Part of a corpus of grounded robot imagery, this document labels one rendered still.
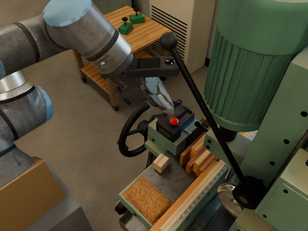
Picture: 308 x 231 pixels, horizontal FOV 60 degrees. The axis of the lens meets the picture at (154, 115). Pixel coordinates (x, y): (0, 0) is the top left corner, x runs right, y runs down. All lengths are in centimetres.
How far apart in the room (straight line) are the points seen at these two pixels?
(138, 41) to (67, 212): 135
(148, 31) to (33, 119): 137
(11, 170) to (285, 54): 90
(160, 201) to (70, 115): 164
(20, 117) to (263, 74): 85
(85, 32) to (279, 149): 46
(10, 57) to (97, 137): 161
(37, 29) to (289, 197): 57
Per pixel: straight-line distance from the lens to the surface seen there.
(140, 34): 220
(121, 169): 196
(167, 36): 52
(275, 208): 56
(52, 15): 54
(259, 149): 66
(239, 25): 49
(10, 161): 107
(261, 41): 49
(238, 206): 74
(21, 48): 60
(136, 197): 84
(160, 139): 94
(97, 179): 195
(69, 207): 129
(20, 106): 109
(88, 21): 54
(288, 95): 54
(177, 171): 91
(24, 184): 108
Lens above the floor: 169
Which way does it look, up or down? 49 degrees down
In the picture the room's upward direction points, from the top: straight up
